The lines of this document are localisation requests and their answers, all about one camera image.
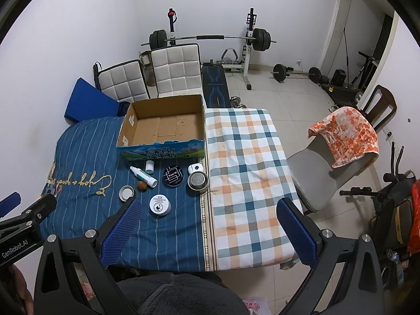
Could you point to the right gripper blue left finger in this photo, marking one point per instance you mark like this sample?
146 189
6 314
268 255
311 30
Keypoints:
115 232

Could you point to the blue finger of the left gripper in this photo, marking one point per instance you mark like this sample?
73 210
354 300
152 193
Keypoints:
40 210
9 203

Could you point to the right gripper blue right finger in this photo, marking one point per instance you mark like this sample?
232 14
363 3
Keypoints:
301 232

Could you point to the silver white jar lid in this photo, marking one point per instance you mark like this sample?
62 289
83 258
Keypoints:
126 192

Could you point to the white round jar panda label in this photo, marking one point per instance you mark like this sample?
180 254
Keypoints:
160 205

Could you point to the brown walnut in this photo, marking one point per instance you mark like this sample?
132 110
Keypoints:
142 186

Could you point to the white teal spray bottle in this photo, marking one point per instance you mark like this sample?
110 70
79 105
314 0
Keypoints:
143 176

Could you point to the small white pill bottle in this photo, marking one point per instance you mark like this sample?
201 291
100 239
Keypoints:
149 167

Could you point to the black round ME compact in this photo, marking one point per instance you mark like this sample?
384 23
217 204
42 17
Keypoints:
173 176

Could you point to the perforated steel strainer cup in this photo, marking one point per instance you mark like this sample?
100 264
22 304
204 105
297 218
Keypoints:
198 181

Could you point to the blue striped bed sheet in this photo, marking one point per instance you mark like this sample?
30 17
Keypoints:
162 227

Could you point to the grey office chair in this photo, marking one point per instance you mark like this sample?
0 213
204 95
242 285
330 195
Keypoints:
315 179

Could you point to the black dark clothing lap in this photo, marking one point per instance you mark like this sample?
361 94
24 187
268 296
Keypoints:
175 292

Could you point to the plaid checked blanket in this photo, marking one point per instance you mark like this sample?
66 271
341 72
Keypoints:
249 174

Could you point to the black exercise bike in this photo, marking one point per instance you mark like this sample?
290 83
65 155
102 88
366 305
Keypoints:
391 226

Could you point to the blue foam cushion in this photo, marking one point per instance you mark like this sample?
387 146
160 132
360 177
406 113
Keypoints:
87 102

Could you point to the orange white floral towel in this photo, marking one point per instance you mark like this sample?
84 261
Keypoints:
349 137

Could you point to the open cardboard box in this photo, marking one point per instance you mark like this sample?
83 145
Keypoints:
163 128

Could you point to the left white padded chair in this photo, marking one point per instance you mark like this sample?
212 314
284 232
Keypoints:
124 82

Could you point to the white padded chair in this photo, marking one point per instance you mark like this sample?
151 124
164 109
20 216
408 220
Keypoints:
124 82
177 70

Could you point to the brown wooden chair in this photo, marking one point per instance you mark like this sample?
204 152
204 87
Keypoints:
380 107

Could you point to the floor barbell with plates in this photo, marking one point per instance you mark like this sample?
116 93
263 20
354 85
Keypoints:
280 72

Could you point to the black blue weight bench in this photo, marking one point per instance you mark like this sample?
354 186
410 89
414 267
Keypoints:
215 88

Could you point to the right white padded chair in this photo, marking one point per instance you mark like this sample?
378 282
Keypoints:
177 70

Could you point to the barbell on rack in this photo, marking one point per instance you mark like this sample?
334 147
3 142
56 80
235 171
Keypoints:
260 39

